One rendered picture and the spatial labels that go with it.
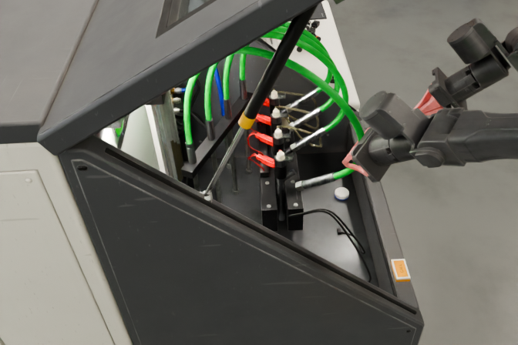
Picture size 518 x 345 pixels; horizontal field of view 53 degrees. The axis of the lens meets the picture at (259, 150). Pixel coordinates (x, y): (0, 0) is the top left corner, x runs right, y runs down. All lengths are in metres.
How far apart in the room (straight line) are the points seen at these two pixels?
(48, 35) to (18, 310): 0.49
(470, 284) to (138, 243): 1.78
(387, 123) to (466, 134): 0.13
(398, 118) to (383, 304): 0.37
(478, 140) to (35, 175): 0.61
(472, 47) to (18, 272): 0.89
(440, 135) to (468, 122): 0.04
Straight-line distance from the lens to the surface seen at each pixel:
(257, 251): 0.85
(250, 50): 0.93
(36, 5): 1.01
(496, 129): 0.75
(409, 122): 0.84
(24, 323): 1.09
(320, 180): 1.06
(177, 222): 0.80
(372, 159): 0.93
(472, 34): 1.06
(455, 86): 1.10
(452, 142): 0.78
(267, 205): 1.23
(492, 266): 2.50
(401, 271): 1.16
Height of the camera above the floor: 1.89
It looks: 41 degrees down
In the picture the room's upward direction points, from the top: 3 degrees counter-clockwise
